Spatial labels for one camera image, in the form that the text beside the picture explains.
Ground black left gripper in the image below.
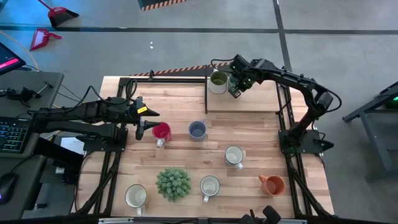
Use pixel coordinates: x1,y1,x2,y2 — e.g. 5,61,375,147
123,96,162,141

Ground teal green mug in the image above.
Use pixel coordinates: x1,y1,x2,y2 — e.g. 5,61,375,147
228,73,239,91

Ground red mug white handle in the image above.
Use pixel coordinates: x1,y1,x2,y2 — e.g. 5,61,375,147
151,121,172,148

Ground white mug olive interior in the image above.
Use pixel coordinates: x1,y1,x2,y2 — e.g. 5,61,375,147
208,70,229,95

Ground grey-blue mug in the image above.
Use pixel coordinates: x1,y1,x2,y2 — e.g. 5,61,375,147
188,119,207,142

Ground blue floral white mug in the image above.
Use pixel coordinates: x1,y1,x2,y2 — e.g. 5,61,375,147
200,175,221,203
224,145,245,170

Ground yellow mug white interior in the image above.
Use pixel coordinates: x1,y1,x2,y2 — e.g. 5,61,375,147
124,184,150,217

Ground orange mug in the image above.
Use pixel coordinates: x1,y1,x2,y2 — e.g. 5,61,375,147
258,174,286,197

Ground succulent plant in patterned pot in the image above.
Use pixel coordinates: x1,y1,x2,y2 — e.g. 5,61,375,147
155,167,192,203

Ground white paper sheet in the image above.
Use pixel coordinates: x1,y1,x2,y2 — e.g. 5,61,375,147
60,136,86,156

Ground grey desk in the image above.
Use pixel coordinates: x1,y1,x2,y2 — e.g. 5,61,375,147
0,70,65,222

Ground black desk clamp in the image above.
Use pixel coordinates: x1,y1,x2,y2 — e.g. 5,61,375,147
0,81,53,108

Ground red dustpan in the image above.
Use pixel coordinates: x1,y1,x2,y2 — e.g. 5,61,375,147
29,28,63,52

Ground black backlit keyboard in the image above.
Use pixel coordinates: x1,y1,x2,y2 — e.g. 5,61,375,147
0,116,35,154

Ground red broom black bristles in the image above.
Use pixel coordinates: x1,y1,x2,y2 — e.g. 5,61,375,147
37,0,80,28

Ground dark metal stand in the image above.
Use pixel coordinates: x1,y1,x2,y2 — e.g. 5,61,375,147
341,81,398,183

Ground dark monitor pink stripe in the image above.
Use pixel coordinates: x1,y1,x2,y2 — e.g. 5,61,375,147
0,42,27,76

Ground black computer mouse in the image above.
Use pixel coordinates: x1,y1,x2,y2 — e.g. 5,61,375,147
0,172,19,205

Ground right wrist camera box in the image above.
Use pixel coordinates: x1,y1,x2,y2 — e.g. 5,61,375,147
228,86,242,100

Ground wooden shelf riser black frame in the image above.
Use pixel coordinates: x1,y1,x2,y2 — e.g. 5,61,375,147
203,64,295,114

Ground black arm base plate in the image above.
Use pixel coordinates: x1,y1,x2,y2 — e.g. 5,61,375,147
278,129,335,156
76,126,129,152

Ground yellow cable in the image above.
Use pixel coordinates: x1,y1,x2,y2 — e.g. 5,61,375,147
0,30,94,141

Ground black aluminium table frame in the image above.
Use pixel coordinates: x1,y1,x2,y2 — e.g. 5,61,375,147
73,70,335,224

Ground silver metal bracket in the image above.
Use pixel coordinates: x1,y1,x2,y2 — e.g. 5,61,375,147
272,218,308,224
98,217,134,224

